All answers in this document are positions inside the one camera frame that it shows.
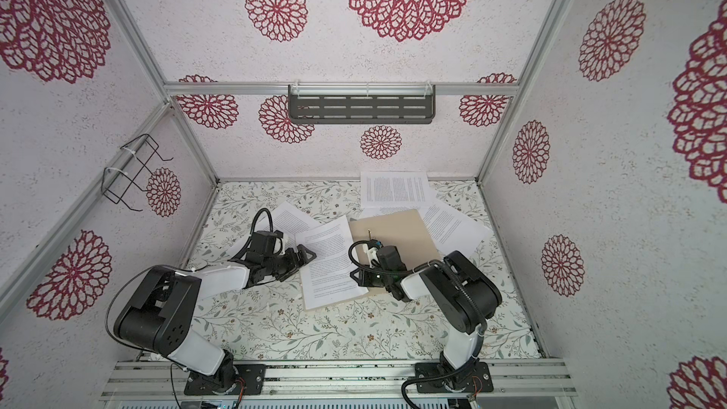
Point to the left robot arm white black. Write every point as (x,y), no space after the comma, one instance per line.
(158,317)

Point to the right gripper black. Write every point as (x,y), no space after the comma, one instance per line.
(363,279)

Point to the grey metal wall shelf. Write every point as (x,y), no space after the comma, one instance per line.
(361,105)

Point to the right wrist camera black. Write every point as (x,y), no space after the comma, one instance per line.
(389,259)

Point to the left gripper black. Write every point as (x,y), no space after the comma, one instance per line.
(296,263)

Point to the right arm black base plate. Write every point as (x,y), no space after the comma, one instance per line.
(454,379)

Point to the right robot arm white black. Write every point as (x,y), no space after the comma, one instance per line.
(465,296)

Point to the black wire wall rack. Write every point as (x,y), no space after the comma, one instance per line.
(116,182)

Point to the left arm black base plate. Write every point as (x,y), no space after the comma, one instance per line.
(231,379)

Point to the beige file folder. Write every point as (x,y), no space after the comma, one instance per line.
(405,230)

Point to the printed paper sheet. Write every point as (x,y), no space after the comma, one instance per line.
(288,219)
(452,230)
(326,280)

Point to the printed paper sheet back wall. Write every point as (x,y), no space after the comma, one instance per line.
(396,190)

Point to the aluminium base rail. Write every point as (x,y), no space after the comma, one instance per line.
(360,379)

